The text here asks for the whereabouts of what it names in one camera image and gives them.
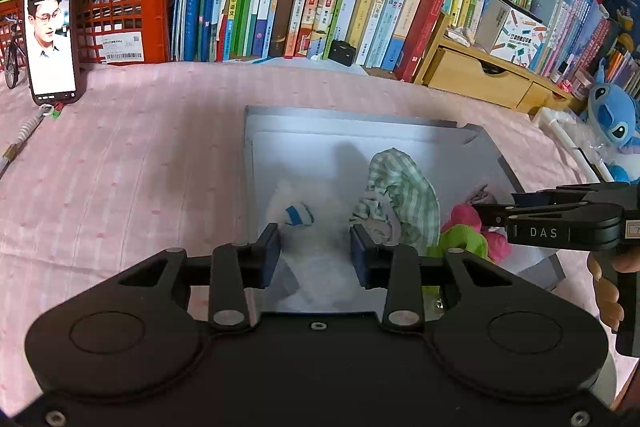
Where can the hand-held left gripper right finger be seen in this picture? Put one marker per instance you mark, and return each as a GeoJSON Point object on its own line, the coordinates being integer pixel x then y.
{"type": "Point", "coordinates": [360, 257]}

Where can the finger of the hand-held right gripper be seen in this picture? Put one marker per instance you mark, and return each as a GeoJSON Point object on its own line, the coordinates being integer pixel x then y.
{"type": "Point", "coordinates": [555, 194]}
{"type": "Point", "coordinates": [495, 213]}

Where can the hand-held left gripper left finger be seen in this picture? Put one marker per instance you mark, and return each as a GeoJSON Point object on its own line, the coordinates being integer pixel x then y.
{"type": "Point", "coordinates": [270, 254]}

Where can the lilac sock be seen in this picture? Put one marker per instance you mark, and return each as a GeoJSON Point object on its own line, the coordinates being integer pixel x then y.
{"type": "Point", "coordinates": [482, 197]}

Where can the green scrunchie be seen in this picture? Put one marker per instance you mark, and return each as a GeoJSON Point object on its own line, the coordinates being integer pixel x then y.
{"type": "Point", "coordinates": [465, 237]}

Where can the small blue white cloth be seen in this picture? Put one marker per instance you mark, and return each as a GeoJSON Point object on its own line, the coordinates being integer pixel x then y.
{"type": "Point", "coordinates": [299, 214]}

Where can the green checked cloth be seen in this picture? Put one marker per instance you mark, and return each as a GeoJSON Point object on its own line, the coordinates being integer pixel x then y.
{"type": "Point", "coordinates": [400, 192]}

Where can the grey cardboard box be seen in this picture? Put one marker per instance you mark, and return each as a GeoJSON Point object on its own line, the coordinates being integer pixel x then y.
{"type": "Point", "coordinates": [300, 127]}

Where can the person's right hand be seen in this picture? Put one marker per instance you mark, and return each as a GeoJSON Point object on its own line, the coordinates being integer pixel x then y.
{"type": "Point", "coordinates": [607, 292]}

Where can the white pipe rack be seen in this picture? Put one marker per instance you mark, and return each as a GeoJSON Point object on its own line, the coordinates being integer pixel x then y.
{"type": "Point", "coordinates": [565, 132]}

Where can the clear plastic wrapper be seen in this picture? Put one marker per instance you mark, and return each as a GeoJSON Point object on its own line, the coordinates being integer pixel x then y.
{"type": "Point", "coordinates": [587, 137]}

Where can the blue alien plush toy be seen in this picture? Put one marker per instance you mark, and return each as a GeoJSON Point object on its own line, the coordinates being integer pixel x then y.
{"type": "Point", "coordinates": [615, 122]}

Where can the small pink toy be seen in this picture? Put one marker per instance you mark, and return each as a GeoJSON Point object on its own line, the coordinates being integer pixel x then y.
{"type": "Point", "coordinates": [565, 85]}

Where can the wooden drawer organizer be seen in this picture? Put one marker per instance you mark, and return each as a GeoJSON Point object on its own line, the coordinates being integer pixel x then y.
{"type": "Point", "coordinates": [475, 74]}

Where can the row of thin booklets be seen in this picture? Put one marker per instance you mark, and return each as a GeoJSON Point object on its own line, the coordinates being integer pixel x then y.
{"type": "Point", "coordinates": [622, 62]}

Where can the pink striped tablecloth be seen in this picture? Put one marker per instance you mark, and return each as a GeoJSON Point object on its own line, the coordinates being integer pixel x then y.
{"type": "Point", "coordinates": [150, 157]}

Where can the small black box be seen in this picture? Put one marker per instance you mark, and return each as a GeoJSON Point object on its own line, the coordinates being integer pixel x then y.
{"type": "Point", "coordinates": [341, 53]}

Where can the smartphone in dark case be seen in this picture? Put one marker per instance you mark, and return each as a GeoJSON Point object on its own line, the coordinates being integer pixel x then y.
{"type": "Point", "coordinates": [50, 27]}

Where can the toy bicycle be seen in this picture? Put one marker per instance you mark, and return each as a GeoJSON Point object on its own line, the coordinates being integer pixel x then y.
{"type": "Point", "coordinates": [12, 62]}

